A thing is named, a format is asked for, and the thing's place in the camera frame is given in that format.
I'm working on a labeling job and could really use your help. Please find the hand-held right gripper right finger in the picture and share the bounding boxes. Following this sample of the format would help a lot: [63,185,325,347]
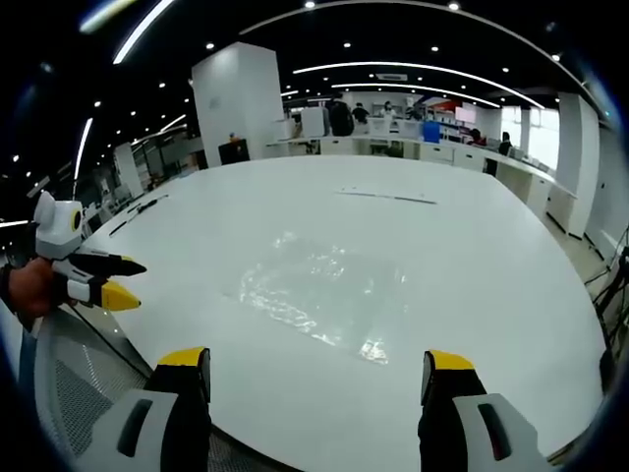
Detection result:
[417,349,552,472]

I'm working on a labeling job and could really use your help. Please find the clear food packaging bag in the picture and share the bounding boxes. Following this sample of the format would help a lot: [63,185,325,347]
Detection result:
[221,229,410,368]

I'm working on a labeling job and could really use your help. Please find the white square pillar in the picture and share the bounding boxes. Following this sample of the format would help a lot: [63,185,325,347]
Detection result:
[191,40,286,169]

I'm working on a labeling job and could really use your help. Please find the white appliance box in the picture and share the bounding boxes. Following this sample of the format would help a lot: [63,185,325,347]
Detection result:
[300,106,330,139]

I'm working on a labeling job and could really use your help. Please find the black cabinet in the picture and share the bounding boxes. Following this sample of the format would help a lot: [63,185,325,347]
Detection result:
[217,138,252,166]

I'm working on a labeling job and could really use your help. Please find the white flat pillar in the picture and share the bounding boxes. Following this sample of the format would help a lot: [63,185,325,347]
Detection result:
[553,91,601,240]

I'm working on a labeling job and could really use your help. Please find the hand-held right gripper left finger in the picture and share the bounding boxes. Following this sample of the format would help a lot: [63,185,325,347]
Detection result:
[89,346,213,472]

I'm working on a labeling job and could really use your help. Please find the black cables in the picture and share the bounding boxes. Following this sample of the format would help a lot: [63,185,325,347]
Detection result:
[583,244,629,355]

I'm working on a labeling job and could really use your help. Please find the grey mesh chair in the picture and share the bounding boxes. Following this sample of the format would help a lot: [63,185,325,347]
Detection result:
[18,303,154,472]

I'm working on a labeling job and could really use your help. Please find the person's left hand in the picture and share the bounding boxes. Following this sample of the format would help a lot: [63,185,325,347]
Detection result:
[0,257,70,322]

